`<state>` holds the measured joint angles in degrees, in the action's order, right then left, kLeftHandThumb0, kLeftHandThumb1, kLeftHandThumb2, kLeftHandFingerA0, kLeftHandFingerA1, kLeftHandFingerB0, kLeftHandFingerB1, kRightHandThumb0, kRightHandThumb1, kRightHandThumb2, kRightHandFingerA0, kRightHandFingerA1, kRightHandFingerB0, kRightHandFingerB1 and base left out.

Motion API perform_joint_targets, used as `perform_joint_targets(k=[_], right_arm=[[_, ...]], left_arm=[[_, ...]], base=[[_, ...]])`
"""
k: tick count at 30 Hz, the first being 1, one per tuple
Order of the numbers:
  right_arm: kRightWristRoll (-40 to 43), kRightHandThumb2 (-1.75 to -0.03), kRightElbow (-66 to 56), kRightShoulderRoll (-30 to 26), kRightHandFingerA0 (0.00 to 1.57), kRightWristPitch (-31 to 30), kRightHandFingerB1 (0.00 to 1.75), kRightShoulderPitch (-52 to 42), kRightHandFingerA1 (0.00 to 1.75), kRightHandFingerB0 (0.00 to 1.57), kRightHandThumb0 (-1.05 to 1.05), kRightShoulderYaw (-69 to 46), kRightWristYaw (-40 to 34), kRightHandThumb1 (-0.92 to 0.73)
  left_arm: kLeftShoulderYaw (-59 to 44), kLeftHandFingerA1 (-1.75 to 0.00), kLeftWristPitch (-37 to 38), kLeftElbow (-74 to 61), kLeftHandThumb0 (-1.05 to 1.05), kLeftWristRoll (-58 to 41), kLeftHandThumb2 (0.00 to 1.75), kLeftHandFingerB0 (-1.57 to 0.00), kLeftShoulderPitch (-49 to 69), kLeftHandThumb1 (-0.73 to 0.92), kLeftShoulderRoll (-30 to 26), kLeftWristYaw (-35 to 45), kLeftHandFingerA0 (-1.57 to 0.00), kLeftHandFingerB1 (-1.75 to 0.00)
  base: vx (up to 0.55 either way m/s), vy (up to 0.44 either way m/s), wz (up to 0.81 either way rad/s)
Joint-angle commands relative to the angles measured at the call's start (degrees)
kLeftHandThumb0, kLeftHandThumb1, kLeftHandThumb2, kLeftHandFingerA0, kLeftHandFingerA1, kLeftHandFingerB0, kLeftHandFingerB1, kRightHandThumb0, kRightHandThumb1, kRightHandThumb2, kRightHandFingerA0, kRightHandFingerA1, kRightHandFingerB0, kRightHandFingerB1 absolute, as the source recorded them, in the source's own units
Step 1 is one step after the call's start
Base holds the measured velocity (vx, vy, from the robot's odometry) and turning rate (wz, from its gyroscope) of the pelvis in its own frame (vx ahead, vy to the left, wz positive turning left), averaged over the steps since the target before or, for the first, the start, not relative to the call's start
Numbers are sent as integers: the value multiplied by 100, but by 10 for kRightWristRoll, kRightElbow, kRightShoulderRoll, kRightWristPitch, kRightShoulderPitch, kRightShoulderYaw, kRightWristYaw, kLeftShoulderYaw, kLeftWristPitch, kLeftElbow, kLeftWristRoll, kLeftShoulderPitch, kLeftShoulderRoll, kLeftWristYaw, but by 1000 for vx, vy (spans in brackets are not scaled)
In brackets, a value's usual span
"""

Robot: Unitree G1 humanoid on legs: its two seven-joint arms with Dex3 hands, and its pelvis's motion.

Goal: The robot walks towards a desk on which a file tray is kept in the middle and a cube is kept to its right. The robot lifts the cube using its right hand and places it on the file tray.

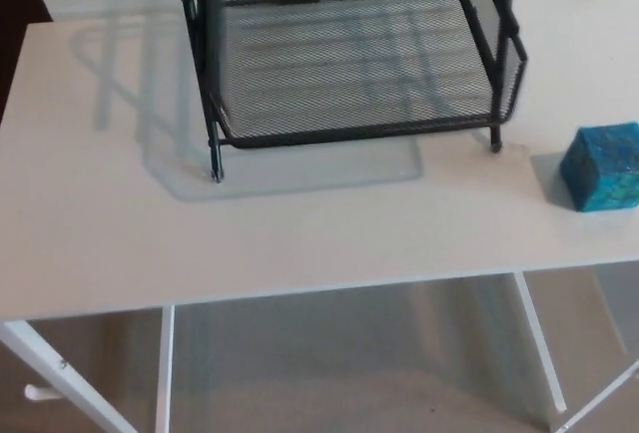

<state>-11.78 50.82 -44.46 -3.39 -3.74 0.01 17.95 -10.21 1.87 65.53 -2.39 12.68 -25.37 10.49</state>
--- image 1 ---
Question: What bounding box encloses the white desk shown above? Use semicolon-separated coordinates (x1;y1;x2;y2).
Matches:
0;0;639;433

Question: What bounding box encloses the black mesh file tray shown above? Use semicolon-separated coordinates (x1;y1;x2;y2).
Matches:
174;0;542;185

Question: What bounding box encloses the blue green cube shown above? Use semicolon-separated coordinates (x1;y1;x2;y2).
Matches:
558;122;639;215

